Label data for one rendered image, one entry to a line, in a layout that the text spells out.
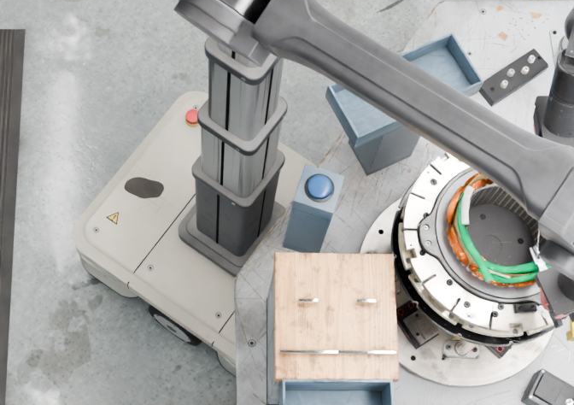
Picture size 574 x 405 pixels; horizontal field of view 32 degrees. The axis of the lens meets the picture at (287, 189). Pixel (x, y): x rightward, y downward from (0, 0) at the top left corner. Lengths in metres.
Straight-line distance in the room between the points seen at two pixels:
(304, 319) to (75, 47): 1.59
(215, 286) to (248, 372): 0.60
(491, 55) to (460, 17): 0.10
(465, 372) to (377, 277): 0.35
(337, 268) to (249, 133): 0.33
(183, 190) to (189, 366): 0.46
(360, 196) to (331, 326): 0.44
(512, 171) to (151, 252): 1.66
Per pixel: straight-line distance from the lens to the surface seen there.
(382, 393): 1.62
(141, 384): 2.60
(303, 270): 1.56
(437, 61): 1.79
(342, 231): 1.89
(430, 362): 1.84
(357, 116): 1.71
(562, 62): 1.27
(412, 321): 1.82
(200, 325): 2.38
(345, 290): 1.56
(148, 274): 2.40
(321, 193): 1.63
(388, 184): 1.94
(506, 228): 1.70
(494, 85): 2.06
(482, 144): 0.84
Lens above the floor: 2.56
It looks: 69 degrees down
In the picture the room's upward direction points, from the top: 12 degrees clockwise
